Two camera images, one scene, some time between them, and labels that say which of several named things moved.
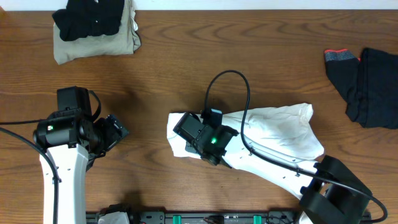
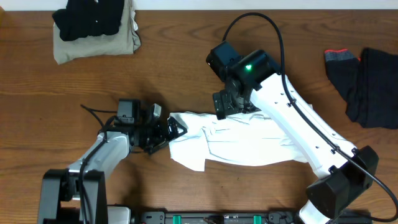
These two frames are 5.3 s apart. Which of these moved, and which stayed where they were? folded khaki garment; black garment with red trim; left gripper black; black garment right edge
Moved: left gripper black
Stayed: black garment with red trim; folded khaki garment; black garment right edge
